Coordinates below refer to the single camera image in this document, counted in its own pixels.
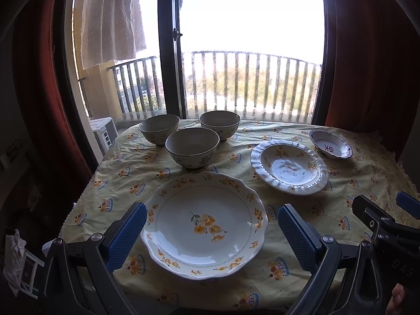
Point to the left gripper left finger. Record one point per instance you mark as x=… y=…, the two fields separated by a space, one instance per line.
x=78 y=277

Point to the large yellow flower plate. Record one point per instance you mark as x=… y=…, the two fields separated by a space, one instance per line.
x=205 y=225

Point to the red curtain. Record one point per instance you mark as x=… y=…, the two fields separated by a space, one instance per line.
x=59 y=96
x=376 y=84

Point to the white rack with bag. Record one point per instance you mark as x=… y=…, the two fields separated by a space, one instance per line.
x=15 y=258

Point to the red curtain right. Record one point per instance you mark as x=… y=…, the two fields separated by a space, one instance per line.
x=376 y=84

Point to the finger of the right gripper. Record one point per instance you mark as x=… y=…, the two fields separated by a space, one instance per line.
x=408 y=203
x=369 y=213

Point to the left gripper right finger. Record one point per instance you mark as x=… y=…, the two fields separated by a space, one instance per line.
x=319 y=255

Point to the person's hand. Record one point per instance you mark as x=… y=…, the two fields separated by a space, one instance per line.
x=394 y=307

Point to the beaded rim floral plate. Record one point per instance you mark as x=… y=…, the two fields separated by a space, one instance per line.
x=289 y=167

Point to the red curtain left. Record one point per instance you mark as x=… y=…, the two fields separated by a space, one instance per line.
x=59 y=96

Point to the balcony railing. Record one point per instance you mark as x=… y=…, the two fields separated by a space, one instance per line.
x=257 y=86

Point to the white air conditioner unit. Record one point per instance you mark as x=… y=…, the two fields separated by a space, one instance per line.
x=105 y=132

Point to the red pattern white dish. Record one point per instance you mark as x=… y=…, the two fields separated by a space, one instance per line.
x=330 y=144

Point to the black window frame post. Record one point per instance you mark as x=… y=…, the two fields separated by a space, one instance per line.
x=170 y=54

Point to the hanging white cloth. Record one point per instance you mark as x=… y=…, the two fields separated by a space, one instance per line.
x=111 y=30

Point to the yellow patterned tablecloth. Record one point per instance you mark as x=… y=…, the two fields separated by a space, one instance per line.
x=133 y=169

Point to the floral bowl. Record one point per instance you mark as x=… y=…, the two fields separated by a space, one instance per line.
x=224 y=123
x=192 y=148
x=157 y=129

